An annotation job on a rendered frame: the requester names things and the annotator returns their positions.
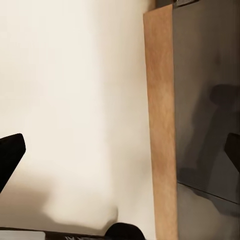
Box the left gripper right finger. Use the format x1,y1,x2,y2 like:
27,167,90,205
224,132,240,173

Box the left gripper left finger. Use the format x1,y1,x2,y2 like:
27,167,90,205
0,133,26,193

